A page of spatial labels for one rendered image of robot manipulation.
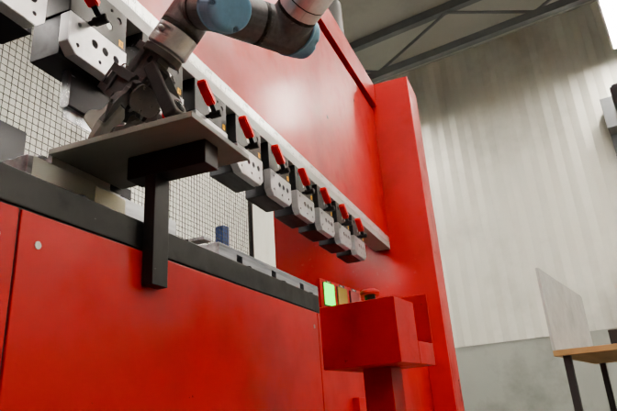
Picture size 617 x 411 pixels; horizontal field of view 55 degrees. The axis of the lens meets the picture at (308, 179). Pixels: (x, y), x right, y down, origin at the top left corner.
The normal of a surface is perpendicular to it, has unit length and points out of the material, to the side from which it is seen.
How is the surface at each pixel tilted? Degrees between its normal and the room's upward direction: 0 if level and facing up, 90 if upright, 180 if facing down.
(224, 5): 125
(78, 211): 90
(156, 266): 90
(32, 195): 90
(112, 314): 90
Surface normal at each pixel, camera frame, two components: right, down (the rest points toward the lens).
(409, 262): -0.37, -0.32
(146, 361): 0.93, -0.20
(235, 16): 0.51, 0.25
